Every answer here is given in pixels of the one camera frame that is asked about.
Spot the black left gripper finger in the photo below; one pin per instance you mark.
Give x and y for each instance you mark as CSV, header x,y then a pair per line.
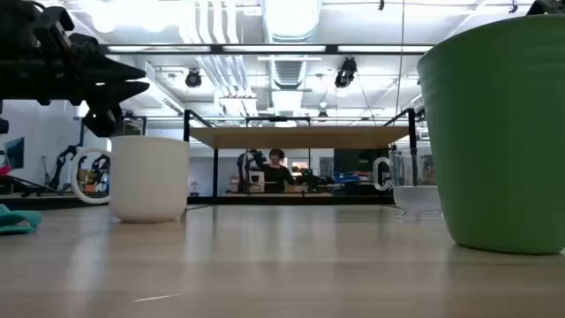
x,y
112,95
110,68

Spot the white ceramic mug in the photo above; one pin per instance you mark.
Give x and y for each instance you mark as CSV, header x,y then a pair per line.
x,y
148,179

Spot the green plastic cup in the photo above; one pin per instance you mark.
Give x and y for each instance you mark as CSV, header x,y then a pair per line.
x,y
499,137

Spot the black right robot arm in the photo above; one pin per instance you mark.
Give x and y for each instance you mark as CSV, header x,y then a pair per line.
x,y
547,6

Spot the black background robot arm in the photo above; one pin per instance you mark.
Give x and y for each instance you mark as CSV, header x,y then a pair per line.
x,y
62,165

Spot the dark computer monitor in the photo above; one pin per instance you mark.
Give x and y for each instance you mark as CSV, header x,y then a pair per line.
x,y
14,153

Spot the teal cloth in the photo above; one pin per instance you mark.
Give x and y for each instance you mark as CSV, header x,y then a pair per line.
x,y
17,221

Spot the person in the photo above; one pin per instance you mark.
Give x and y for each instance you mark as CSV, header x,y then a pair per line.
x,y
277,174

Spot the blue storage bins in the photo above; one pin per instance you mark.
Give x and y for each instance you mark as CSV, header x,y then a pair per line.
x,y
346,178

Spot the clear glass mug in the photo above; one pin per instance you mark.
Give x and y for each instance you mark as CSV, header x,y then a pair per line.
x,y
412,185

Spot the black ceiling camera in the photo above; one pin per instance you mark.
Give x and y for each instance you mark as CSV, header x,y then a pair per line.
x,y
193,78
346,73

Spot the wooden shelf with black frame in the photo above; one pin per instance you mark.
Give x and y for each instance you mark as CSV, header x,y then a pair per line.
x,y
300,138

